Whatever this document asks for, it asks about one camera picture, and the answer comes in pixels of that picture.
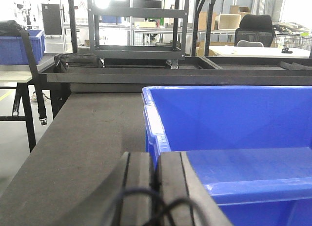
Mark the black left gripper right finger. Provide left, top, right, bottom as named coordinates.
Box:
left=156, top=152, right=232, bottom=226

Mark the black work table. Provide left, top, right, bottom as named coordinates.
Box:
left=0, top=57, right=312, bottom=226

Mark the large blue plastic bin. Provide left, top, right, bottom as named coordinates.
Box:
left=142, top=86, right=312, bottom=226

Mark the blue bin on side table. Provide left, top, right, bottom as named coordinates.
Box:
left=0, top=30, right=45, bottom=65

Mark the white table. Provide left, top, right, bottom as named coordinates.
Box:
left=210, top=46, right=310, bottom=58

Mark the black cable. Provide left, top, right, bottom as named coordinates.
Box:
left=102, top=188, right=208, bottom=226

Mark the black bag on table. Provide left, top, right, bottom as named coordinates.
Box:
left=54, top=53, right=104, bottom=73

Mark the cardboard box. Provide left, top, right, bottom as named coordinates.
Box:
left=230, top=5, right=251, bottom=19

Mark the black side table frame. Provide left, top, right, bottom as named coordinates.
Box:
left=0, top=83, right=36, bottom=152

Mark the black bag with strap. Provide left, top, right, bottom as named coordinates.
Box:
left=0, top=20, right=47, bottom=125

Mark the black metal cart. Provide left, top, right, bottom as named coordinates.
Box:
left=87, top=0, right=189, bottom=69

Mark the black office chair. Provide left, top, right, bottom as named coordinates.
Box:
left=234, top=14, right=275, bottom=47

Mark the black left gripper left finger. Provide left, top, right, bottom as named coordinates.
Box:
left=56, top=152, right=153, bottom=226

